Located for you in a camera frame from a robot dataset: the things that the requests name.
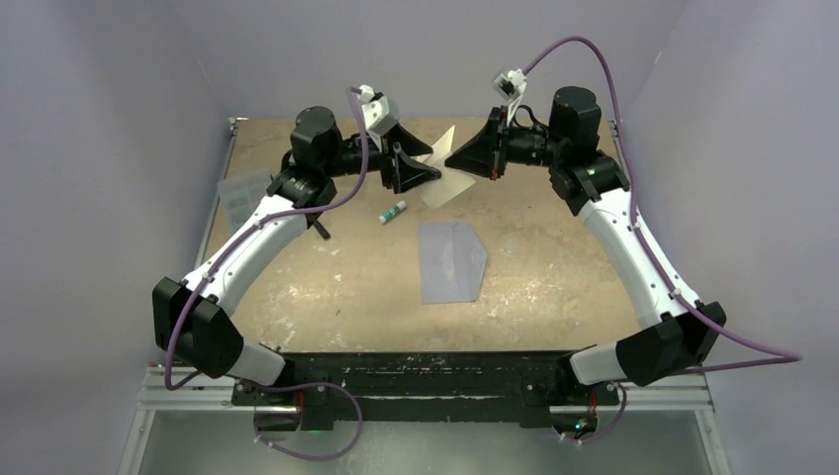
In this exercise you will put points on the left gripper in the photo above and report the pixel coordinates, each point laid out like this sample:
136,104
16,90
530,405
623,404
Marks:
404,173

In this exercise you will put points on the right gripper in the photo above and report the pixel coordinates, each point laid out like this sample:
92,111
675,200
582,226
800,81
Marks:
483,154

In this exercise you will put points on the orange letter paper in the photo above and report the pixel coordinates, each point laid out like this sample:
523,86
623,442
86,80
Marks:
452,182

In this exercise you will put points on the green white glue stick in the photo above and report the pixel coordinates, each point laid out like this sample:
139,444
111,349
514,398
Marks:
391,213

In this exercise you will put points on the grey envelope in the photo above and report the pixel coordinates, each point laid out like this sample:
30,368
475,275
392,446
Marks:
452,262

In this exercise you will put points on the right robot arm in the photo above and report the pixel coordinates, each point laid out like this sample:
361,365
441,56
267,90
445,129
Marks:
677,328

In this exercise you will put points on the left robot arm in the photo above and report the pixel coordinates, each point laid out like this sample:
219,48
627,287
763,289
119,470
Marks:
193,315

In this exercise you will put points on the black hammer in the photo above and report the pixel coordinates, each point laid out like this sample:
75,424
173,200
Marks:
321,230

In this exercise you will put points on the clear plastic organizer box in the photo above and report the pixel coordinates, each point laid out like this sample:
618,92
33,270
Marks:
240,195

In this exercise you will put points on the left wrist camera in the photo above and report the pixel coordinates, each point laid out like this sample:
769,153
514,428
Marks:
379,113

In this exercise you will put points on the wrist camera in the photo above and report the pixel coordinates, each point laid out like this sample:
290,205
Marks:
510,86
379,113

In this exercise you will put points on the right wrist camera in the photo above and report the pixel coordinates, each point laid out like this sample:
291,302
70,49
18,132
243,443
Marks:
510,86

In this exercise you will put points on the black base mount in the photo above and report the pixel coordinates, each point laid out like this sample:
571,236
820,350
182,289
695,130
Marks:
533,389

